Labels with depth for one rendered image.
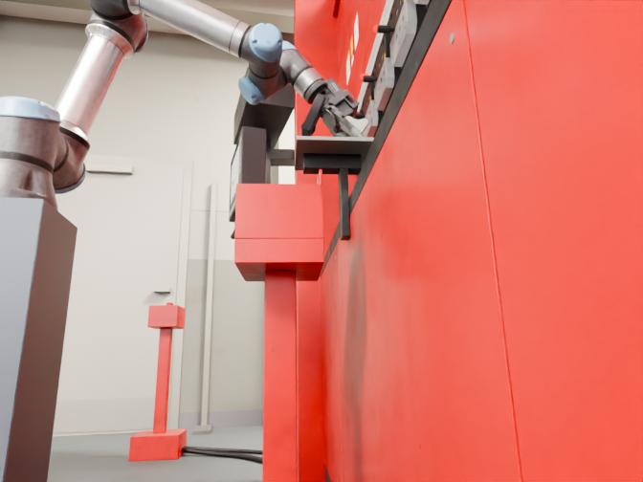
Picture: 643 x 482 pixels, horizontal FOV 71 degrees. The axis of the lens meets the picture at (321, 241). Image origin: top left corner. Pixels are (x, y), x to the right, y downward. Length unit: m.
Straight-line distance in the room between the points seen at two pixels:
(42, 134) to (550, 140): 0.92
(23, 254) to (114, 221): 3.08
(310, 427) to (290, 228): 1.22
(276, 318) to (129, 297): 3.00
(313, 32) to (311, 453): 1.93
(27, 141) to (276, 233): 0.50
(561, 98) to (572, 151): 0.03
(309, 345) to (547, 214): 1.65
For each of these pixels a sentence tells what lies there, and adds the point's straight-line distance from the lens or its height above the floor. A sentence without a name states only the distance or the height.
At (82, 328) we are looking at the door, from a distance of 3.87.
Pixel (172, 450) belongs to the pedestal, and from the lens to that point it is 2.70.
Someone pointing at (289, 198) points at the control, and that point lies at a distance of 0.83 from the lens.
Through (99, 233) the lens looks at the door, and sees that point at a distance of 3.97.
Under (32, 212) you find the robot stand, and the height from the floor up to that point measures 0.75.
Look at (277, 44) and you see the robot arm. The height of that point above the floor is 1.17.
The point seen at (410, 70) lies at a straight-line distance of 0.62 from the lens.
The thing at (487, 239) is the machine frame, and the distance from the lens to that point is 0.38.
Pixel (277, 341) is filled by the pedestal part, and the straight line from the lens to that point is 0.85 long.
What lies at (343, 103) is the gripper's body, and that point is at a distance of 1.22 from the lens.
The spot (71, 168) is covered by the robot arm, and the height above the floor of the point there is 0.92.
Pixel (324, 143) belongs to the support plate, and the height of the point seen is 0.99.
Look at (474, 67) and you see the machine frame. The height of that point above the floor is 0.73.
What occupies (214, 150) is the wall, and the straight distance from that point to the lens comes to 4.16.
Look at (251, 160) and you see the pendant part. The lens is 2.22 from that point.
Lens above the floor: 0.50
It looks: 15 degrees up
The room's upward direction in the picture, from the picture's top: 1 degrees counter-clockwise
